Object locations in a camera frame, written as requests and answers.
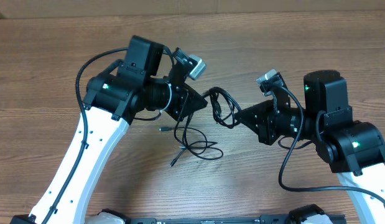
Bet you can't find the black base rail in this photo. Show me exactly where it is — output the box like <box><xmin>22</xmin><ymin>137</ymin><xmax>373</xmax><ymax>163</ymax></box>
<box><xmin>86</xmin><ymin>203</ymin><xmax>347</xmax><ymax>224</ymax></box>

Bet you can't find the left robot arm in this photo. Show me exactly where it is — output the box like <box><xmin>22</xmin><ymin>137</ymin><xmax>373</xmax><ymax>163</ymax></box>
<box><xmin>11</xmin><ymin>35</ymin><xmax>207</xmax><ymax>224</ymax></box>

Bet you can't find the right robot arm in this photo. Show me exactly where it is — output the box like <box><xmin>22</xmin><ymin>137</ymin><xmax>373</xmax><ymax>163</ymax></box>
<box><xmin>235</xmin><ymin>70</ymin><xmax>385</xmax><ymax>223</ymax></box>

